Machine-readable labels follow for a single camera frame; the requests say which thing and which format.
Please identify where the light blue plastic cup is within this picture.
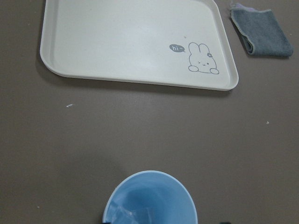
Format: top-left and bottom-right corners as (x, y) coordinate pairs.
(102, 170), (198, 224)

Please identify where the cream rabbit tray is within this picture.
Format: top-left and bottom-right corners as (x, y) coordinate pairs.
(40, 0), (239, 91)

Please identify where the grey folded cloth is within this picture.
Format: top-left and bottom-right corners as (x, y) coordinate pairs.
(230, 3), (294, 57)

